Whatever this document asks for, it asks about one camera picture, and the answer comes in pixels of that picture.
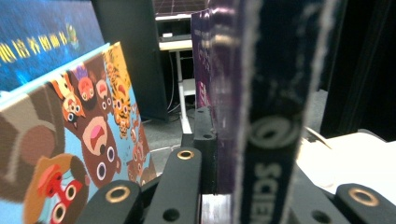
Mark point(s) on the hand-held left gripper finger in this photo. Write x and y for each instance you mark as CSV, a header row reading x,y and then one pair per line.
x,y
207,155

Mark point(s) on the purple book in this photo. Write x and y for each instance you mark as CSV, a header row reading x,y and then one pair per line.
x,y
274,93

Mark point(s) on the teal animal picture book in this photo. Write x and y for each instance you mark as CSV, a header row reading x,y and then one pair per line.
x,y
77,124

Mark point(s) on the blue picture book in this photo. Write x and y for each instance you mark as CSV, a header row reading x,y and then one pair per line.
x,y
43,34

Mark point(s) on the white metal stand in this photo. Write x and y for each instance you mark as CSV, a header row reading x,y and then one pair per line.
x,y
185,93

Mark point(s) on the black cabinet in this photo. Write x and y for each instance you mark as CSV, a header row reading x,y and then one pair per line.
x,y
134,56

